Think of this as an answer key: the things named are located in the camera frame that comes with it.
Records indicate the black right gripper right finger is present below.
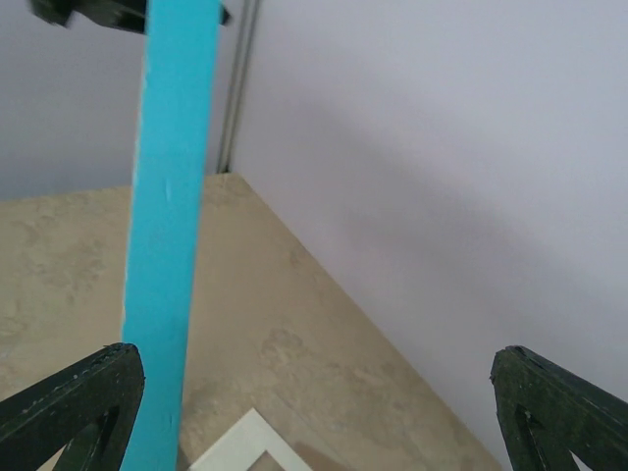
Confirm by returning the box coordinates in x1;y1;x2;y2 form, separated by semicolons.
491;345;627;470

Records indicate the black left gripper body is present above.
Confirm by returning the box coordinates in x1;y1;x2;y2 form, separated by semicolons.
28;0;233;34

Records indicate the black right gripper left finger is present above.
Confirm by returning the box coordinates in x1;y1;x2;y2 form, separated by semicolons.
1;342;145;470

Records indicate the blue wooden picture frame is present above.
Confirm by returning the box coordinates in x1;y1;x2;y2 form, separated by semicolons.
122;0;221;470

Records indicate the white mat board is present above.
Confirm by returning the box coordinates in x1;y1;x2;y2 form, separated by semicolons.
188;408;312;471

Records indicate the aluminium corner post left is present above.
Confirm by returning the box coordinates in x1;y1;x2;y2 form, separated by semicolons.
216;0;260;174

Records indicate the brown frame backing board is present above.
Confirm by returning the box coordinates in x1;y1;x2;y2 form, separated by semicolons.
293;443;350;471

